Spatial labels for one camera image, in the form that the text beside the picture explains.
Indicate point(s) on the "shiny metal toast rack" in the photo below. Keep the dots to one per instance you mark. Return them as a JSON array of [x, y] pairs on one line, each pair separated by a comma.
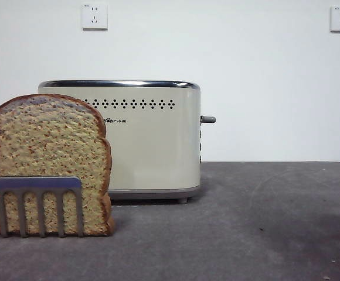
[[38, 183]]

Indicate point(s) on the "brown-crusted bread slice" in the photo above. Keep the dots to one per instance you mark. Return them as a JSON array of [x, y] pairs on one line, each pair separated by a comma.
[[50, 140]]

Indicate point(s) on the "cream toaster with chrome rim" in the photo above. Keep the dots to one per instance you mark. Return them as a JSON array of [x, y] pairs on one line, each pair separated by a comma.
[[152, 146]]

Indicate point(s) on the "grey toaster lever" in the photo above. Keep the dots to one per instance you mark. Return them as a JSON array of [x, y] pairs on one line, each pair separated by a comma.
[[209, 119]]

